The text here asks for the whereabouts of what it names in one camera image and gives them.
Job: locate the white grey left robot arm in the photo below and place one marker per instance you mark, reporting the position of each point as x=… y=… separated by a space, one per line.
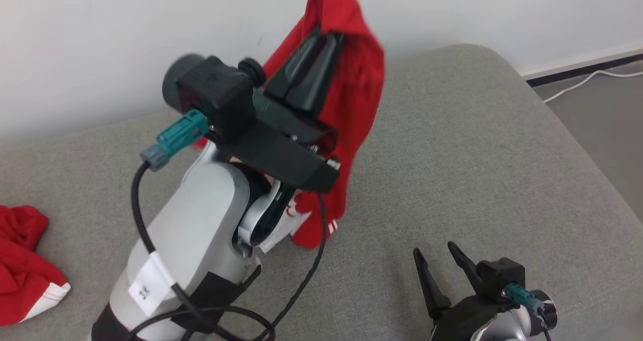
x=196 y=215

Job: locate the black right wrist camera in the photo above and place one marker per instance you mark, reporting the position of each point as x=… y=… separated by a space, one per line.
x=500 y=275

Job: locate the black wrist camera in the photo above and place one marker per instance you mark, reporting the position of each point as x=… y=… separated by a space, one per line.
x=216 y=92
x=500 y=275

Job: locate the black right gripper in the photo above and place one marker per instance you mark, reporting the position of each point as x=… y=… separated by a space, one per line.
x=467 y=321

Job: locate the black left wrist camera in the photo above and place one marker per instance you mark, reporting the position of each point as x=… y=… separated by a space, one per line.
x=216 y=92

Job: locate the red Bulls 23 jersey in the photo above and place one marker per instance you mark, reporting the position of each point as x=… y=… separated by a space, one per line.
x=356 y=80

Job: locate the black white baseboard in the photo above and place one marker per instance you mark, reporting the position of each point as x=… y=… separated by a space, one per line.
x=577 y=70

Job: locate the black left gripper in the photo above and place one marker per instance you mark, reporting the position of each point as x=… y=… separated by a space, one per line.
x=281 y=152

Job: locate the red shorts white trim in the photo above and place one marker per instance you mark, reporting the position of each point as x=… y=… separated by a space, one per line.
x=22 y=270

